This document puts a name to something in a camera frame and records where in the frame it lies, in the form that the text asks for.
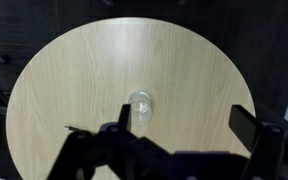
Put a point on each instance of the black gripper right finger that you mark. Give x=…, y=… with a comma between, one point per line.
x=245, y=126

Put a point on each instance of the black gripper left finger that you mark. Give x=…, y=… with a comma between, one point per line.
x=124, y=120

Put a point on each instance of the clear glass cup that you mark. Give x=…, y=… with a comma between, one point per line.
x=141, y=107

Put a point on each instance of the round wooden table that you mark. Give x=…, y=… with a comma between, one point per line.
x=82, y=78

